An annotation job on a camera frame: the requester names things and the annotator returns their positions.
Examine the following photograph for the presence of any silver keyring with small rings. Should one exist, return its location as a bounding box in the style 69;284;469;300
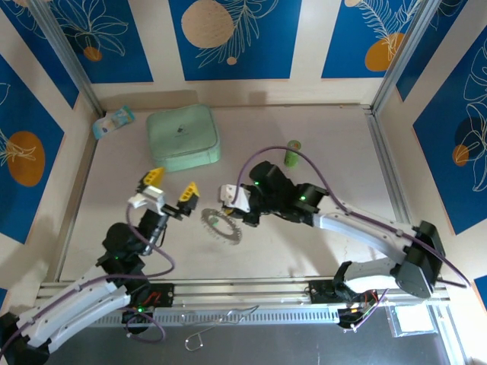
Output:
200;208;244;246

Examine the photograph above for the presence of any green cylindrical bottle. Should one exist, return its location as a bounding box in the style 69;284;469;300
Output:
284;139;303;167

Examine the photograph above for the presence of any mint green zipper case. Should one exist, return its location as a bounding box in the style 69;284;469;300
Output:
146;103;223;175

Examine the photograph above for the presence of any blue wet wipes packet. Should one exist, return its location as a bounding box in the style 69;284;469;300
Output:
92;105;137;141

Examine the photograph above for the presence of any clear plastic bag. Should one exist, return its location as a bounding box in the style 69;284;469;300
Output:
386;303;438;338

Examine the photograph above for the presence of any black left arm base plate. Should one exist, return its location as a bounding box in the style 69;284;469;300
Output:
136;283;176;308

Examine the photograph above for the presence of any aluminium side rail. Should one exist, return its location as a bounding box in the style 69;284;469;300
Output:
55;112;103;283
364;108;415;229

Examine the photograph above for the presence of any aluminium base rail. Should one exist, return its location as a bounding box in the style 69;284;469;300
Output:
36;280;450;305

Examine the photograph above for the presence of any grey slotted cable duct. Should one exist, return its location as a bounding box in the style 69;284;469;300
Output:
91;308;341;327

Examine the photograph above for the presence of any bent metal wire hook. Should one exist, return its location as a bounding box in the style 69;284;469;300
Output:
179;305;260;353

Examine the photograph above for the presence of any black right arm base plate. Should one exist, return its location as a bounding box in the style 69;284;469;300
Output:
308;280;381;305

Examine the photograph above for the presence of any aluminium frame post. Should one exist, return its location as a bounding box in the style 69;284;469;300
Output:
369;0;444;115
27;0;107;118

